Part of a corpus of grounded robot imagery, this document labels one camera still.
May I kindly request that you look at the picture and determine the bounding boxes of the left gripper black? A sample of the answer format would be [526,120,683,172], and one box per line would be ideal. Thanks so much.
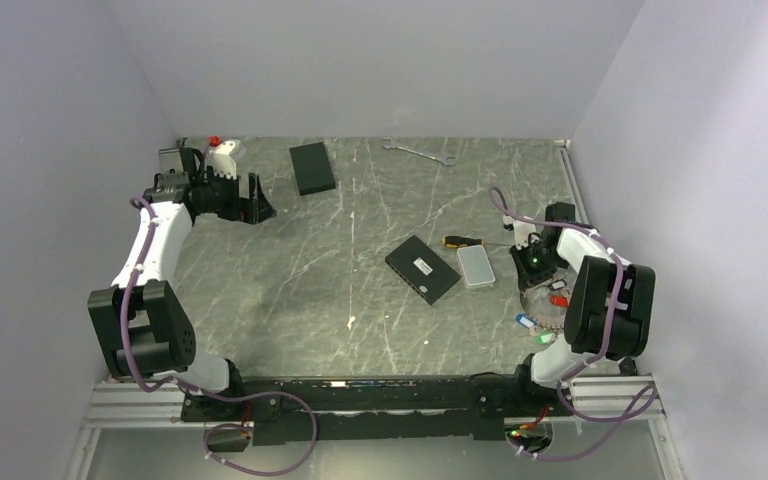
[193,166,276,224]

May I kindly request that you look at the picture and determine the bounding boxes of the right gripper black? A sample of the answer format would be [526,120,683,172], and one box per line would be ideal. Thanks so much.
[509,238,566,291]

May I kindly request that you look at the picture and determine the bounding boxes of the black key tag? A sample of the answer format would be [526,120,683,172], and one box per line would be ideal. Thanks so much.
[547,279,567,292]

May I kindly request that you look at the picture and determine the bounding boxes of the large metal keyring disc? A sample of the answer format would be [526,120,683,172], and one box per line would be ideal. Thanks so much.
[520,278,571,334]

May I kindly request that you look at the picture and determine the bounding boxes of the red key tag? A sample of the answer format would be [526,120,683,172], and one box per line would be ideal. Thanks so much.
[549,295,569,308]

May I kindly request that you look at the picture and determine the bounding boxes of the blue key tag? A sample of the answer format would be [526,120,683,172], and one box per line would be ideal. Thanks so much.
[516,313,537,329]

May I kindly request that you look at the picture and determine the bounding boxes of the green key tag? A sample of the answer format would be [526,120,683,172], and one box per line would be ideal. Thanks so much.
[536,332,556,345]

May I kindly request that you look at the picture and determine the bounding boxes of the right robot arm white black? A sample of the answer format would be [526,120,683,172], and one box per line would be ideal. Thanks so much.
[510,202,656,415]

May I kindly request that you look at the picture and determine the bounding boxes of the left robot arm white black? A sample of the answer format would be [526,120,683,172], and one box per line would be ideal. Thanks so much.
[87,137,276,420]

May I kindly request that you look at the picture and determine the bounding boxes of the white small router box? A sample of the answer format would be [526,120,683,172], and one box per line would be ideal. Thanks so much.
[456,245,496,289]

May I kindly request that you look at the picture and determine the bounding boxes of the plain black box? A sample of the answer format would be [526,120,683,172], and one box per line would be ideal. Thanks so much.
[289,142,337,196]

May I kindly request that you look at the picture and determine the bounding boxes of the yellow black screwdriver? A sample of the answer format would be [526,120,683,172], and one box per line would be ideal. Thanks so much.
[442,235,509,249]

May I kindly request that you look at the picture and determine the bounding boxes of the silver wrench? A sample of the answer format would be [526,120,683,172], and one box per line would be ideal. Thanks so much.
[381,138,456,167]

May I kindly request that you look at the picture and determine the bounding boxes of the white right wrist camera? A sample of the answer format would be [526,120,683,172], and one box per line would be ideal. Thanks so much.
[502,215,537,250]

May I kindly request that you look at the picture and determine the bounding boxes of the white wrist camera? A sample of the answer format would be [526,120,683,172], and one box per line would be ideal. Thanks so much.
[206,136,244,180]
[502,215,537,250]

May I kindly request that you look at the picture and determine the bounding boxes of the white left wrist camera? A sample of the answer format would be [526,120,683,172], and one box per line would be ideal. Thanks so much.
[206,136,244,180]

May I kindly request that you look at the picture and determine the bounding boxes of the black network switch with label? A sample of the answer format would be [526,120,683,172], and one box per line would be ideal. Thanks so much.
[385,235,461,305]

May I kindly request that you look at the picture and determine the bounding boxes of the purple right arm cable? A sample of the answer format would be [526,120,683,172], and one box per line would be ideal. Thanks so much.
[487,186,658,463]

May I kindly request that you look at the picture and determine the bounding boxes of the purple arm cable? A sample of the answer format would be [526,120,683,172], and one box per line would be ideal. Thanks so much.
[487,186,658,463]
[118,196,319,478]

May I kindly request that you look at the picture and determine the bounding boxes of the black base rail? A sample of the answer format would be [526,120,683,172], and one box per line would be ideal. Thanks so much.
[181,372,571,446]

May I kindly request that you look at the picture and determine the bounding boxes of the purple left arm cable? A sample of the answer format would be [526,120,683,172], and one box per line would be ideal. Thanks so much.
[118,196,319,478]

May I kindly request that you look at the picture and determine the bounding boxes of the aluminium frame profile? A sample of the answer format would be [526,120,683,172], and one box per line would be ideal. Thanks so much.
[83,374,667,431]

